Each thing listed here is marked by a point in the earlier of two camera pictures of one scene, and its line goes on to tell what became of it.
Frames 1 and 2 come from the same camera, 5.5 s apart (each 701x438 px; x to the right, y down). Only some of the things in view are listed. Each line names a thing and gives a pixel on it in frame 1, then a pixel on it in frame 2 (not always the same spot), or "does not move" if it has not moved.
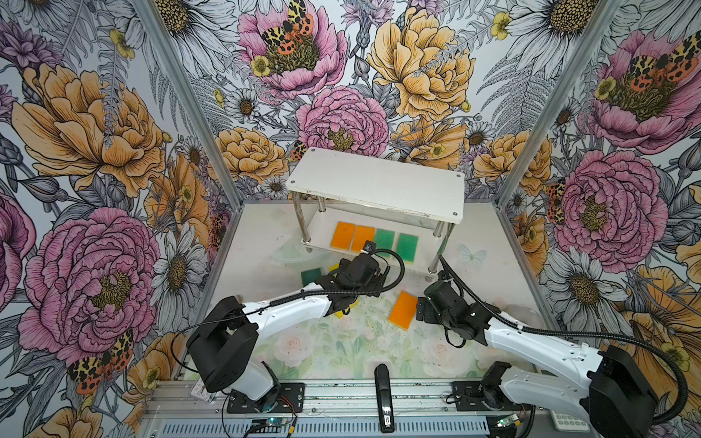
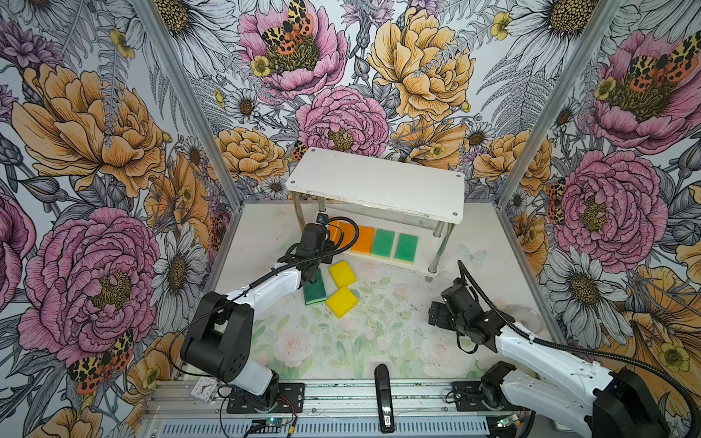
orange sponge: [361, 234] does not move
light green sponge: [407, 247] does not move
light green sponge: [384, 240] does not move
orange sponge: [403, 310] -> [334, 233]
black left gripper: [372, 285] -> [329, 248]
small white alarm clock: [201, 391] does not move
